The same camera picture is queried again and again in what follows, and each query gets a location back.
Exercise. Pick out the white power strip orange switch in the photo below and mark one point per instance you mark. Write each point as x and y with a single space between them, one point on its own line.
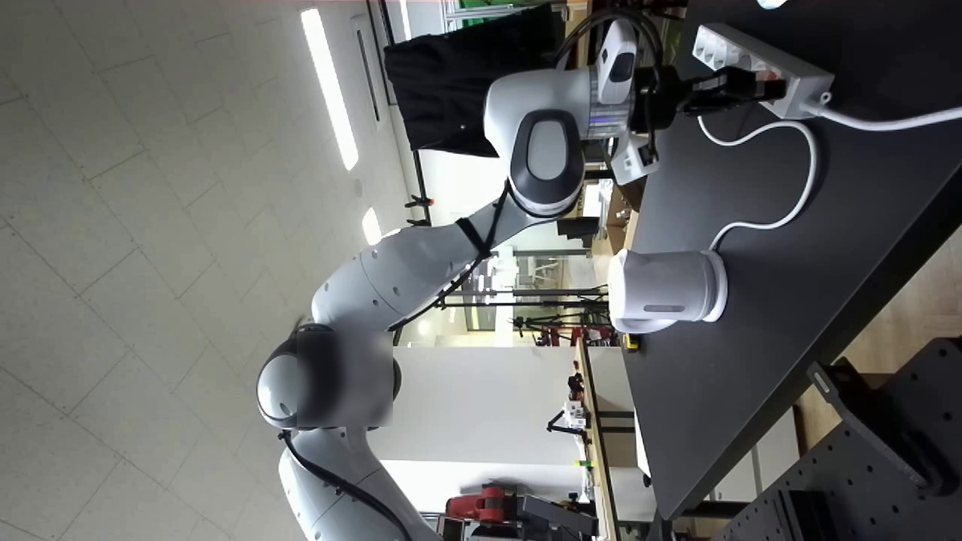
777 71

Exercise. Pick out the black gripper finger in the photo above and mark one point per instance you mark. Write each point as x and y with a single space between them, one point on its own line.
726 102
736 79

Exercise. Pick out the long ceiling light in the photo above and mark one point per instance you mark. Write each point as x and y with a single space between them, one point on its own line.
330 91

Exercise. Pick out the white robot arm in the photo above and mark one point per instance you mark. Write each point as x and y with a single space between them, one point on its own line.
401 272

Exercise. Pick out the black perforated board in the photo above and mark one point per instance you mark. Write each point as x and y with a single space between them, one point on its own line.
861 460

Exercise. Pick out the red machine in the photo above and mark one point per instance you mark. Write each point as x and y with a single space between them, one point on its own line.
484 507

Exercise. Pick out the black hanging cloth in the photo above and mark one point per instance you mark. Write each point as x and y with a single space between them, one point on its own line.
452 86

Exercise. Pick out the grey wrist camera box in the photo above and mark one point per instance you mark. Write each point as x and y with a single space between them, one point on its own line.
633 160

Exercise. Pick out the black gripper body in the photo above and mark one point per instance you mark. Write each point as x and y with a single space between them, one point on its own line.
658 97

